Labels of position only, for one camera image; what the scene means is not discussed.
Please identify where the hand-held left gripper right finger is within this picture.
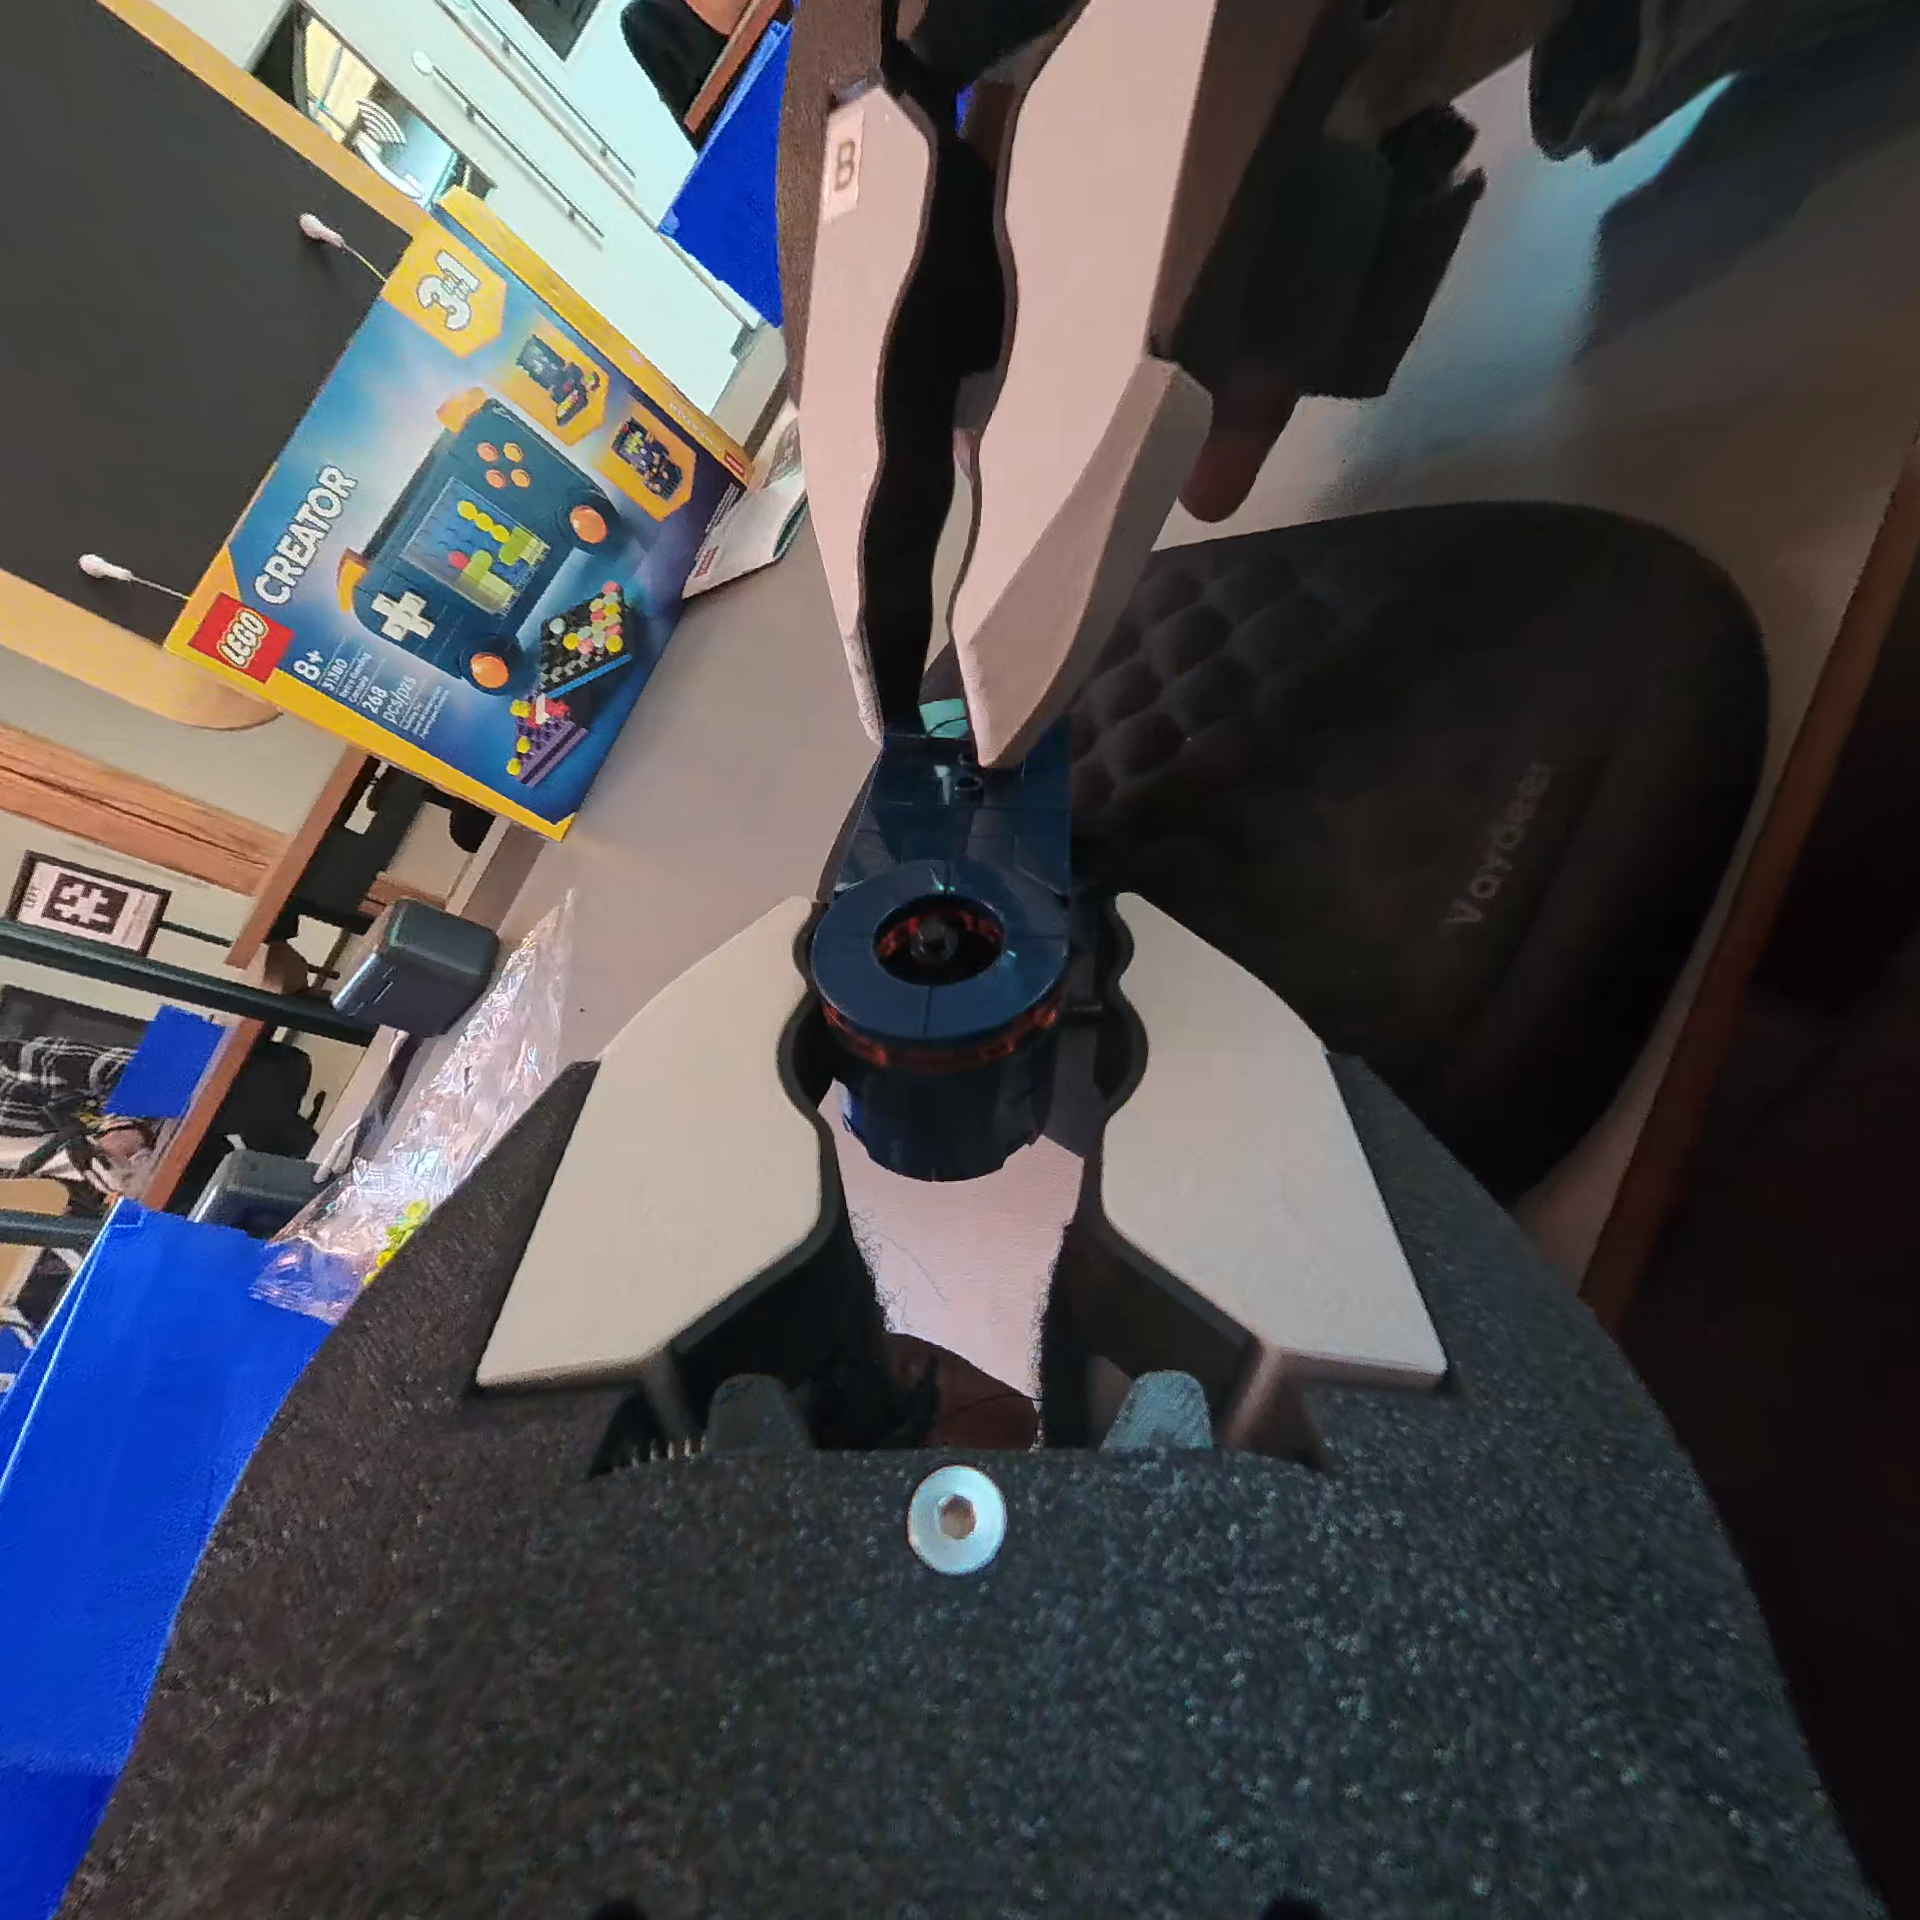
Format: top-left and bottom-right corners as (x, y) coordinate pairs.
(1082, 891), (1450, 1389)

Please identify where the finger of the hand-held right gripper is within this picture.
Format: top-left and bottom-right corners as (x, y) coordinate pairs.
(775, 0), (984, 747)
(952, 0), (1270, 769)

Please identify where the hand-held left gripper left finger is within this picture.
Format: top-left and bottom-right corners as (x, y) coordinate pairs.
(476, 894), (841, 1393)

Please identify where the blue brick arm with ring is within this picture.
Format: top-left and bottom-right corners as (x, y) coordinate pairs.
(810, 719), (1082, 1181)

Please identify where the blue storage bin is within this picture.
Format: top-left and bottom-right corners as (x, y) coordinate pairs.
(655, 22), (797, 328)
(0, 1196), (378, 1920)

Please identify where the person's right hand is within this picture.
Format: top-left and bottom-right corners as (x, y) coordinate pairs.
(1162, 103), (1488, 522)

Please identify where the thin folded instruction booklet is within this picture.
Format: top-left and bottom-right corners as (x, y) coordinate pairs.
(681, 395), (811, 605)

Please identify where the clear plastic bag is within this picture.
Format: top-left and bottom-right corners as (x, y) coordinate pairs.
(251, 891), (579, 1325)

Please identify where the colourful brick set box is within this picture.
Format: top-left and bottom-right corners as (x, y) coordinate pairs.
(162, 186), (752, 842)

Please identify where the black quilted pad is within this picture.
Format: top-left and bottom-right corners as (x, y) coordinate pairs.
(1050, 501), (1772, 1202)

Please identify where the blue paper piece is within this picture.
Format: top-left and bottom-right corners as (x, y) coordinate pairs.
(104, 1004), (227, 1119)

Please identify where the black white marker sign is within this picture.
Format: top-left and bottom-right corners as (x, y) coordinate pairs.
(6, 851), (170, 953)

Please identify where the black panel with wooden frame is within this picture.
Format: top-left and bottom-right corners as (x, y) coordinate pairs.
(0, 0), (443, 731)

